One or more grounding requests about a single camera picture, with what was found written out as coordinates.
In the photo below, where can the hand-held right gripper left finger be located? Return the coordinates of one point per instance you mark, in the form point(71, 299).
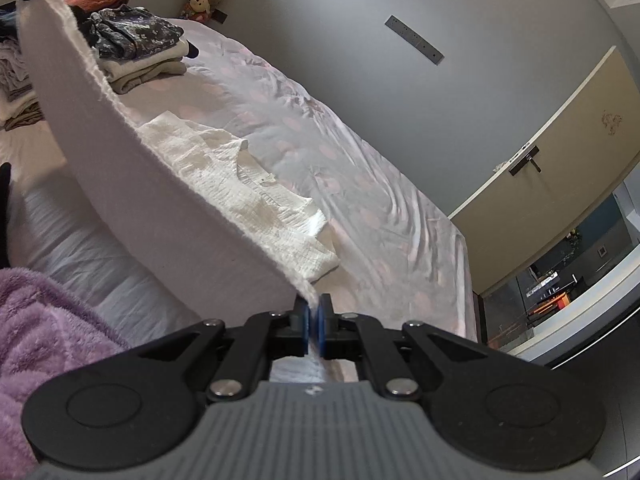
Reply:
point(302, 332)

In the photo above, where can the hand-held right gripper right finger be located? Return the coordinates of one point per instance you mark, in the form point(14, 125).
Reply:
point(324, 332)

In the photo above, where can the white crinkled garment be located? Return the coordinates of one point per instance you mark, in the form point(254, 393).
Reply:
point(150, 195)

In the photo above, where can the pale folded garment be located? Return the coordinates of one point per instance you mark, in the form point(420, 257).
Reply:
point(15, 67)

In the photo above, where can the dark floral garment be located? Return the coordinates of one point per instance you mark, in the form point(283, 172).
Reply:
point(135, 30)

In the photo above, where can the mustard striped garment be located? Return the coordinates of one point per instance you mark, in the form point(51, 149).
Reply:
point(25, 116)

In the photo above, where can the bed with polka-dot sheet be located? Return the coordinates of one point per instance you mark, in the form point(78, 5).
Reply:
point(350, 185)

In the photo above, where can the cream folded garment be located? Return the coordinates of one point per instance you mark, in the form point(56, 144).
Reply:
point(145, 70)

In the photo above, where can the small black cloth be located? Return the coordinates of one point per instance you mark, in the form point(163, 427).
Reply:
point(192, 50)

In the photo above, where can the orange chair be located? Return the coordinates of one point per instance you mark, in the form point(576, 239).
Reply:
point(547, 310)

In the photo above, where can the dark hallway cabinet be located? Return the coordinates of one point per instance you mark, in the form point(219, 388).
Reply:
point(550, 282)

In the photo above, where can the dark cloth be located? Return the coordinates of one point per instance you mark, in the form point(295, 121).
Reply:
point(6, 220)

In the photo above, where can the purple fluffy garment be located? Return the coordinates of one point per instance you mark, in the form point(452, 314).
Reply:
point(50, 340)

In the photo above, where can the potted plant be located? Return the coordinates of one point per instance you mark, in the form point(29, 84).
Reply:
point(574, 236)

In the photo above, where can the cream room door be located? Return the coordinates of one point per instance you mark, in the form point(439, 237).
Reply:
point(565, 160)

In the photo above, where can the small dark wall outlet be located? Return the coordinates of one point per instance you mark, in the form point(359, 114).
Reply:
point(220, 16)

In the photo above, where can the small wall picture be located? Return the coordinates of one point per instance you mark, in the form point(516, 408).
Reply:
point(602, 251)

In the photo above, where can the grey wall switch panel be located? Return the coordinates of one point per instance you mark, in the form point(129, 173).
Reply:
point(415, 40)

